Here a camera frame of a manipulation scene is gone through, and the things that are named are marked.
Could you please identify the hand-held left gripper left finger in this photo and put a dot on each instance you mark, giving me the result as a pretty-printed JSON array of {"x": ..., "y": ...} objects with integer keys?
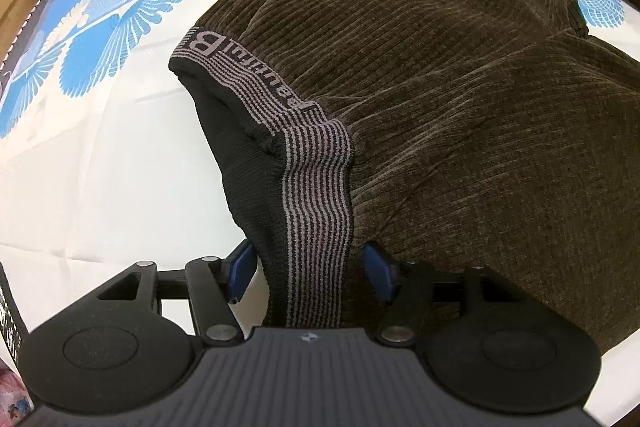
[{"x": 241, "y": 271}]

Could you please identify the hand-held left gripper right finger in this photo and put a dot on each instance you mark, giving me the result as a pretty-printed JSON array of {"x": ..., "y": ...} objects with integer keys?
[{"x": 376, "y": 272}]

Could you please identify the blue white printed bedsheet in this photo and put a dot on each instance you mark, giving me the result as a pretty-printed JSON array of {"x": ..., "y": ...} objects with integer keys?
[{"x": 115, "y": 147}]

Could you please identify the pink floral cloth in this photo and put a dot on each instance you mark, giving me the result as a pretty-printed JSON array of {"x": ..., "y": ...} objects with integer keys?
[{"x": 12, "y": 394}]

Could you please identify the wooden bed frame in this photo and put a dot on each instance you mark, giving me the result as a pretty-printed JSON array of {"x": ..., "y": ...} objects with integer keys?
[{"x": 15, "y": 2}]

